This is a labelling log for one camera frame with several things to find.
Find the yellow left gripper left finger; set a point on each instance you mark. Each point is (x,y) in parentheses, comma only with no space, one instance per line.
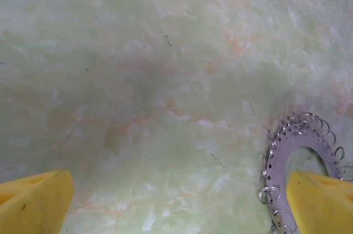
(33,203)

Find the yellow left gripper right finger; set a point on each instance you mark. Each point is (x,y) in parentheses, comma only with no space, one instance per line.
(322,206)

